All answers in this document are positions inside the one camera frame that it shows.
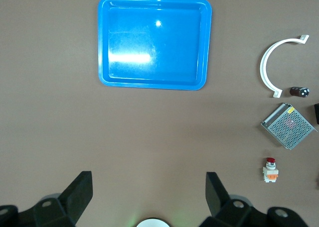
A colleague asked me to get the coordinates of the red push button white base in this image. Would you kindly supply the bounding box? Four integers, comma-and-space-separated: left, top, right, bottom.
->
262, 157, 280, 184

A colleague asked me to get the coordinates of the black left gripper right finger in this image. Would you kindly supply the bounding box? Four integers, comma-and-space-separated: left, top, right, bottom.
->
199, 171, 310, 227

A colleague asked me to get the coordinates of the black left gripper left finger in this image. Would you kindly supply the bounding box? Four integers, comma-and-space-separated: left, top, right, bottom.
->
0, 171, 94, 227

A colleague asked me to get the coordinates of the black cylindrical capacitor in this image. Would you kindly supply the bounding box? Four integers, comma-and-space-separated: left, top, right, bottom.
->
289, 86, 310, 98

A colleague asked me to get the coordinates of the blue plastic tray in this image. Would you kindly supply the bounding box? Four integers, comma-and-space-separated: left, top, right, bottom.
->
97, 0, 213, 91

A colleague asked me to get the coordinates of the orange button enclosure box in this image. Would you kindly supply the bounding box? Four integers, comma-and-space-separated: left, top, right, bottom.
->
311, 104, 319, 125

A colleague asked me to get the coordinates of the metal mesh power supply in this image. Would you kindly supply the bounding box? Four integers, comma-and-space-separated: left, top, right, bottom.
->
260, 102, 318, 151

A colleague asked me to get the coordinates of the large white curved clamp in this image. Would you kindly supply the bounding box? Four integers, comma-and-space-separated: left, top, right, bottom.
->
259, 34, 311, 99

